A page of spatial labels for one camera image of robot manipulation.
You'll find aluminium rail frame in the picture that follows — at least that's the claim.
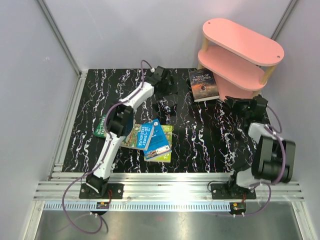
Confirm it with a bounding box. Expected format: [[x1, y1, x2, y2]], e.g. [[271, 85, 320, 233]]
[[32, 69, 306, 201]]

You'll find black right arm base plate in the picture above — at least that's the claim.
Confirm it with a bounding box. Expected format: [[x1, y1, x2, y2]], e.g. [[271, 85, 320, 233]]
[[210, 183, 257, 200]]

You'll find pink three-tier shelf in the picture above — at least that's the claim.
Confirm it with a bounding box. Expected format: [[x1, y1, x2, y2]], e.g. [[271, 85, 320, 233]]
[[197, 18, 285, 101]]

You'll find lime green book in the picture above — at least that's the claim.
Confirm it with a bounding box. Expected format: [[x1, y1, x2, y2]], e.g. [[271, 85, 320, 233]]
[[150, 125, 174, 163]]

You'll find Tale of Two Cities book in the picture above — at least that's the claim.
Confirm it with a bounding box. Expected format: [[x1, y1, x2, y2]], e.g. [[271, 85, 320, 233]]
[[189, 68, 220, 102]]

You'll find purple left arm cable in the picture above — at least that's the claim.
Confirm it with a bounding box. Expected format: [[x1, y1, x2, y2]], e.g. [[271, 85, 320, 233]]
[[61, 59, 156, 235]]

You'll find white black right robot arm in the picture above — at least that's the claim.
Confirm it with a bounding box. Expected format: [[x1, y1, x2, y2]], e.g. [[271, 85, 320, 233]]
[[224, 95, 296, 199]]

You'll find white slotted cable duct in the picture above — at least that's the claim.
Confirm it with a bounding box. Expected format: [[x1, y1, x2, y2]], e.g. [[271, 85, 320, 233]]
[[44, 201, 246, 212]]

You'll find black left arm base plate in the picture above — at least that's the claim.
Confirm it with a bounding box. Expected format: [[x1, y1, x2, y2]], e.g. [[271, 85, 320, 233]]
[[79, 183, 125, 200]]

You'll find right corner aluminium post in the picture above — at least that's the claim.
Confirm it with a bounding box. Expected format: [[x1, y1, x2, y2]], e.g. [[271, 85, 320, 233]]
[[271, 0, 300, 41]]

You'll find green 104-Storey Treehouse book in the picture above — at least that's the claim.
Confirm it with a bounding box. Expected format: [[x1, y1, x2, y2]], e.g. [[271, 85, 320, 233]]
[[93, 114, 107, 139]]

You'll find left corner aluminium post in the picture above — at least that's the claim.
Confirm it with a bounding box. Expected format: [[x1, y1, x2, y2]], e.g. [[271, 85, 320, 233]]
[[35, 0, 82, 77]]

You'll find black marble pattern mat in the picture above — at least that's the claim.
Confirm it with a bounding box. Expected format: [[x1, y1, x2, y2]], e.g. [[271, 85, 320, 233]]
[[62, 68, 257, 173]]

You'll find blue 26-Storey Treehouse book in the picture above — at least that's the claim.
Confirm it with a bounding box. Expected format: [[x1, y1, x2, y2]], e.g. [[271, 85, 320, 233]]
[[120, 122, 155, 151]]

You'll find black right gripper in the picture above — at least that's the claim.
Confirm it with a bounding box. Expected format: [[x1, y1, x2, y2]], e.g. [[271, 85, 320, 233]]
[[223, 96, 251, 119]]

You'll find corner aluminium post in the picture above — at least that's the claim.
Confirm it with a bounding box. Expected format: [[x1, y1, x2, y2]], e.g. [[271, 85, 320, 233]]
[[271, 0, 300, 41], [35, 0, 82, 77]]

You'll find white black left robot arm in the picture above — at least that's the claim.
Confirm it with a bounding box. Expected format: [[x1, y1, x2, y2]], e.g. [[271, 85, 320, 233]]
[[85, 66, 177, 199]]

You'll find blue back-cover book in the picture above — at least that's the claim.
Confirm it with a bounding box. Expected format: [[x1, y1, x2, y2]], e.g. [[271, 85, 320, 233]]
[[143, 119, 172, 162]]

